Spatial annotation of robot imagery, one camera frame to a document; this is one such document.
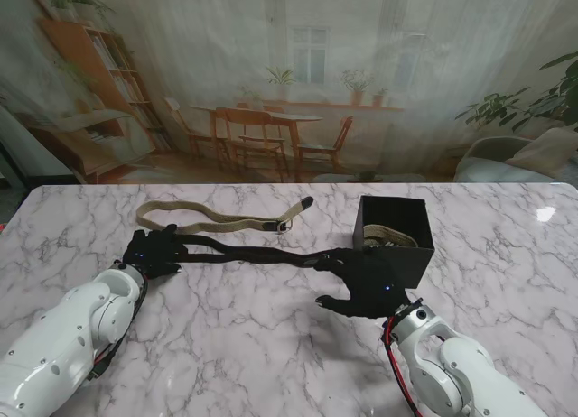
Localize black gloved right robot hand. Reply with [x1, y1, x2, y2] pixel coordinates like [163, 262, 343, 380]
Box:
[313, 247, 420, 321]

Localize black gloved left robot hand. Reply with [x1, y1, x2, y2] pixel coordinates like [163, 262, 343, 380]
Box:
[122, 224, 184, 282]

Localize beige braided belt silver buckle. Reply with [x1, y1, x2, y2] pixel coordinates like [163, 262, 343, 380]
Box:
[136, 196, 315, 234]
[362, 224, 421, 249]

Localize black woven belt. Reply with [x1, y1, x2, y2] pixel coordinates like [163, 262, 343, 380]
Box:
[171, 235, 349, 269]

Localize black square storage box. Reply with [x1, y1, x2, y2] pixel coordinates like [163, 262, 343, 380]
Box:
[351, 195, 435, 290]

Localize printed room scene backdrop curtain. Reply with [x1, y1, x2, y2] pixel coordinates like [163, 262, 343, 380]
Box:
[0, 0, 578, 186]

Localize red black right arm cables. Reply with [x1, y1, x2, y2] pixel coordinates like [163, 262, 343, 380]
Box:
[382, 315, 425, 416]

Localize red black arm cables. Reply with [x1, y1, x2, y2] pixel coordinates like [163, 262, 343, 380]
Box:
[382, 315, 425, 416]
[88, 272, 150, 382]

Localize red black left arm cables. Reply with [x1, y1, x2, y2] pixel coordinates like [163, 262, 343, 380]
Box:
[88, 272, 150, 382]

